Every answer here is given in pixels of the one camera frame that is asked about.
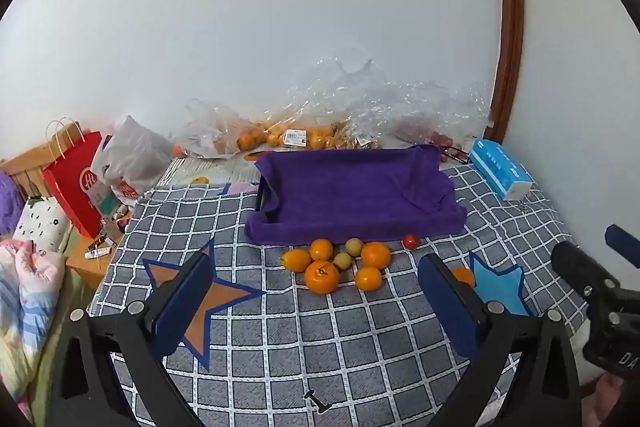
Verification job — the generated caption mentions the grey plastic bag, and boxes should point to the grey plastic bag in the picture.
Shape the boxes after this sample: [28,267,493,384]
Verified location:
[90,114,173,192]

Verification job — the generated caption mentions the wooden nightstand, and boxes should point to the wooden nightstand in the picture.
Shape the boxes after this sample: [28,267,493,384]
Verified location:
[65,227,131,288]

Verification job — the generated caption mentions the pastel striped quilt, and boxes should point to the pastel striped quilt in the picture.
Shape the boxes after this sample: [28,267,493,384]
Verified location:
[0,237,66,408]

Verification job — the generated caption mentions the purple plush cloth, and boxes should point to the purple plush cloth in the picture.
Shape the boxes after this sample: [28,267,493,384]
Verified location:
[0,172,26,233]

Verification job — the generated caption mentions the grey checked star blanket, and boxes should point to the grey checked star blanket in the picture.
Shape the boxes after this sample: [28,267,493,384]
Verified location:
[87,147,591,427]

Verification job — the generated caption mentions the clear bag of yellow fruits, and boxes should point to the clear bag of yellow fruits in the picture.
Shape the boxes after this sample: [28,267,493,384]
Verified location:
[320,57,401,152]

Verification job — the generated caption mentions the black-framed eyeglasses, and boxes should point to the black-framed eyeglasses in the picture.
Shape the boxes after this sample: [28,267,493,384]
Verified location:
[440,146,473,165]

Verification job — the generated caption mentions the white dotted pillow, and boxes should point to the white dotted pillow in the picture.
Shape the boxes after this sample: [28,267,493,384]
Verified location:
[12,196,71,253]

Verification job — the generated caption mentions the person's right hand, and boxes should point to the person's right hand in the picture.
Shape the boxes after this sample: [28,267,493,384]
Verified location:
[582,372,633,427]

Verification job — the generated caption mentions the dark orange with stem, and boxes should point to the dark orange with stem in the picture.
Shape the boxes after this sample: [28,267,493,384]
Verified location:
[304,259,341,295]

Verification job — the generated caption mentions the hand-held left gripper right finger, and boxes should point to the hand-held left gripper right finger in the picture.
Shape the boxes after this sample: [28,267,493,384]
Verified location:
[417,252,583,427]

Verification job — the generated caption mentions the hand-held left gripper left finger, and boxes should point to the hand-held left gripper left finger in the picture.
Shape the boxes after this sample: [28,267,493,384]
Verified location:
[50,237,216,427]

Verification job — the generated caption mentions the brown wooden door frame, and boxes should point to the brown wooden door frame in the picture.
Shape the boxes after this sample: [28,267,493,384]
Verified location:
[487,0,526,142]

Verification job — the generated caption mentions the clear bag of oranges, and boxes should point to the clear bag of oranges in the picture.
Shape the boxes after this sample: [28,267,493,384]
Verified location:
[235,107,346,152]

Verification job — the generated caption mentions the clear bag of cherry tomatoes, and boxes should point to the clear bag of cherry tomatoes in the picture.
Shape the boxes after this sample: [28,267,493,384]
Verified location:
[390,79,493,152]

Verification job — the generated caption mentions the small round orange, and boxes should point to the small round orange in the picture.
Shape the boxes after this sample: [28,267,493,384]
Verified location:
[451,267,476,289]
[355,266,384,292]
[309,238,335,262]

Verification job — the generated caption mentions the wooden headboard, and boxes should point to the wooden headboard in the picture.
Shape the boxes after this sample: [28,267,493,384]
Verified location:
[0,134,86,208]

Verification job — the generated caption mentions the red paper bag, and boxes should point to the red paper bag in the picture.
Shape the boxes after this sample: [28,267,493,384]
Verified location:
[42,118,108,239]

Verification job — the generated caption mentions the purple towel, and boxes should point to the purple towel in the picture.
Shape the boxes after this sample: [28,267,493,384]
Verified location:
[244,144,468,245]

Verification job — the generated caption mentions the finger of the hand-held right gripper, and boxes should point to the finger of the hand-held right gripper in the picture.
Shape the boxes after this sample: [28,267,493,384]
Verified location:
[550,239,619,303]
[604,223,640,270]

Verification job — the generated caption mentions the large round orange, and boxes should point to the large round orange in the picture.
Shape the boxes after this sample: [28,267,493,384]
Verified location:
[360,242,392,270]

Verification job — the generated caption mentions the crumpled clear plastic bag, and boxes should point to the crumpled clear plastic bag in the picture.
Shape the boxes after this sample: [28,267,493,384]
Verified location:
[172,99,251,160]

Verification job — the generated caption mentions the small oval orange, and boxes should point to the small oval orange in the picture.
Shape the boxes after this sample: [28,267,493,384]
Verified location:
[280,248,312,273]

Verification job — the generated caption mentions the blue white tissue pack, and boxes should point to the blue white tissue pack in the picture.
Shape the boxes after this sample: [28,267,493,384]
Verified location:
[468,138,535,202]

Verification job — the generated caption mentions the white red printed plastic bag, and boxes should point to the white red printed plastic bag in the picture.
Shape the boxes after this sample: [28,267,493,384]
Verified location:
[102,177,143,208]

